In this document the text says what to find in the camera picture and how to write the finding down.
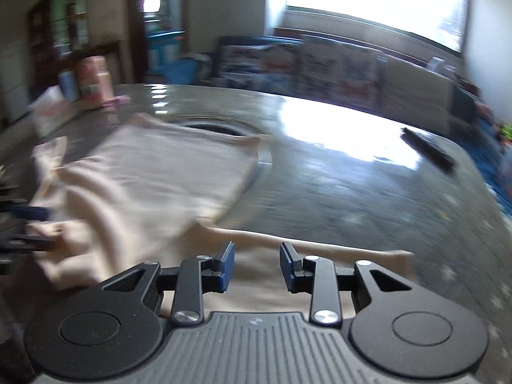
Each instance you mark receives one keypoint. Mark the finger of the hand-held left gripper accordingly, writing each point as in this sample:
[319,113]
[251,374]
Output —
[32,212]
[28,243]

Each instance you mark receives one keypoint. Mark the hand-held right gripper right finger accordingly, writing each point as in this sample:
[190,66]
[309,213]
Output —
[287,266]

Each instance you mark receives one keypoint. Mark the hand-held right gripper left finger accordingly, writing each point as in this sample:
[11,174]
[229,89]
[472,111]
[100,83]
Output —
[226,266]

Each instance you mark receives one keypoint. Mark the beige garment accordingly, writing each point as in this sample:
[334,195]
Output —
[140,176]

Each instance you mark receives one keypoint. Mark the white tissue box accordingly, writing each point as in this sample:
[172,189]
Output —
[52,114]

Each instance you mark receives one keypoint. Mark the white refrigerator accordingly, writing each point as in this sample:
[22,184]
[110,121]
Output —
[14,84]

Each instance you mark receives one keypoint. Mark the blue and white carton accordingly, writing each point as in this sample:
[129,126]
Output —
[68,86]

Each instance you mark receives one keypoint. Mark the black round induction cooktop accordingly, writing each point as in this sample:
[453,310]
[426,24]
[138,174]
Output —
[216,128]

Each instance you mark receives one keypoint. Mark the small pink cloth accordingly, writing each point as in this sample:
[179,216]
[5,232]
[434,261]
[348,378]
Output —
[119,101]

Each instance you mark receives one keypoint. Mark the pink cartoon bottle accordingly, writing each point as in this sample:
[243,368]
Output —
[94,80]

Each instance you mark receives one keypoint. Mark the black remote control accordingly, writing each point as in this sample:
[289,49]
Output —
[428,150]

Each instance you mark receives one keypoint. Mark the dark wooden display cabinet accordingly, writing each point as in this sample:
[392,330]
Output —
[40,28]

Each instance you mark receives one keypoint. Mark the tall butterfly print cushion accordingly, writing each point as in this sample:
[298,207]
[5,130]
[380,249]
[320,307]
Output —
[340,72]

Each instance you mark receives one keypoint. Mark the blue sofa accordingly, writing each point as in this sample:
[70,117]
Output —
[180,70]

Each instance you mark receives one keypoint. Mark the wide butterfly print cushion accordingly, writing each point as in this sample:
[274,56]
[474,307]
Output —
[248,64]

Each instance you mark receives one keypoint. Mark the blue cabinet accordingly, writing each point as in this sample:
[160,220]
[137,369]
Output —
[164,50]

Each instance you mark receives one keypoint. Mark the plain beige cushion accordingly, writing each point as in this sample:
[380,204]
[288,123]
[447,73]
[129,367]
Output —
[416,92]

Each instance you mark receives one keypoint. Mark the white plush toy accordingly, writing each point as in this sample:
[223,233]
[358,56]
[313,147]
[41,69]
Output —
[440,66]

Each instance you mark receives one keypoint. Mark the dark wooden door frame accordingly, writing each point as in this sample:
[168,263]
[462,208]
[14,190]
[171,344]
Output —
[134,28]

